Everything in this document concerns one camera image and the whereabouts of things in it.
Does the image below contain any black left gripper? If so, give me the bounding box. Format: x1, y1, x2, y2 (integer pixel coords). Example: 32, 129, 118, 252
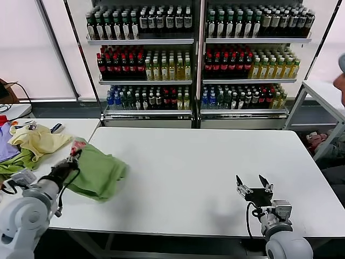
50, 149, 82, 185

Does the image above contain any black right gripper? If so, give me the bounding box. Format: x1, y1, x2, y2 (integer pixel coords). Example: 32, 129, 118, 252
236, 174, 274, 208

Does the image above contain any light green t-shirt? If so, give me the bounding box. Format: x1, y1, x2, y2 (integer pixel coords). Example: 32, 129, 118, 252
64, 137, 130, 202

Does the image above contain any red white clothes pile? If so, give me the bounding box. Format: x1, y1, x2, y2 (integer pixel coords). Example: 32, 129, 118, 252
306, 129, 331, 154

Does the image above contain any person in grey clothes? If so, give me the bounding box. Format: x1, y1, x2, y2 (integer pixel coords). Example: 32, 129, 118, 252
318, 52, 345, 187

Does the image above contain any pale yellow garment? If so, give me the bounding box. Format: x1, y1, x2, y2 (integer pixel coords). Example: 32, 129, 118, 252
8, 125, 75, 162

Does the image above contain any crumpled green garment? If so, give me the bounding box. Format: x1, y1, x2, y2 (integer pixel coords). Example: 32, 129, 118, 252
0, 148, 38, 182

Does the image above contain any black beverage shelf unit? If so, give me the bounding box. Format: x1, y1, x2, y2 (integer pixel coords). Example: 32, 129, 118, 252
198, 0, 313, 130
64, 0, 202, 129

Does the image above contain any purple garment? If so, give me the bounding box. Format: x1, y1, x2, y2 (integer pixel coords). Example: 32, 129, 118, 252
0, 126, 22, 163

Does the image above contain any small white side table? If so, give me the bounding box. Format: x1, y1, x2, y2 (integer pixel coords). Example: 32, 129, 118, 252
0, 104, 33, 119

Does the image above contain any white metal shelf board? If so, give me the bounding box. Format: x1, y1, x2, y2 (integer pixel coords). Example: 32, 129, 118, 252
202, 78, 298, 85
86, 38, 195, 45
200, 108, 288, 119
98, 79, 194, 86
104, 109, 193, 120
205, 37, 312, 45

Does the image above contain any brown cardboard box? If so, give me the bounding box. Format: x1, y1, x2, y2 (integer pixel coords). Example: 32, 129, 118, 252
0, 78, 19, 104

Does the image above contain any green cap tea bottle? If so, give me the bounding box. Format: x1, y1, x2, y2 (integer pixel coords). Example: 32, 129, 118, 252
234, 11, 243, 39
216, 11, 225, 39
86, 14, 95, 40
206, 11, 216, 39
130, 14, 140, 40
95, 14, 104, 40
243, 11, 252, 39
252, 11, 261, 39
225, 11, 234, 39
104, 14, 113, 40
113, 14, 122, 40
121, 14, 130, 40

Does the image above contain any dark bottle blue white label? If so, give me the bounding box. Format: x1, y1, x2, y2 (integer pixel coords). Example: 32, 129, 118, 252
139, 9, 148, 35
156, 9, 165, 35
174, 9, 183, 35
165, 9, 175, 35
183, 9, 192, 35
148, 9, 157, 35

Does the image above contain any dark bottle beige label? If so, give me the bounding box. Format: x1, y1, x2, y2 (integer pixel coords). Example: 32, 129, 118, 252
262, 11, 271, 38
296, 11, 306, 38
279, 11, 288, 38
305, 11, 314, 38
271, 11, 279, 38
288, 11, 297, 38

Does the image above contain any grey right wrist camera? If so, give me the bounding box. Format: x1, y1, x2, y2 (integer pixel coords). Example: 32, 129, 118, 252
272, 200, 293, 220

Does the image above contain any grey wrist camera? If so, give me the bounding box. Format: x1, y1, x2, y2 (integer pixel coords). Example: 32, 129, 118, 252
272, 200, 293, 220
10, 169, 37, 187

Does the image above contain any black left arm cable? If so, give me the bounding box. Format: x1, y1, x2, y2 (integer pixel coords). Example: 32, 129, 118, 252
56, 166, 81, 218

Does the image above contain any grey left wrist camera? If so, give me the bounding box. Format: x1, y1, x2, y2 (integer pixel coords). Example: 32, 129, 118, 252
10, 169, 37, 187

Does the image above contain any black power cable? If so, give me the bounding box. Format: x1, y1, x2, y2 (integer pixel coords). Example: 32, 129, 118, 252
12, 82, 32, 105

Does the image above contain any white metal frame table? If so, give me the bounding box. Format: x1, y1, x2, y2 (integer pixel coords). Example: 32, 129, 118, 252
284, 80, 345, 162

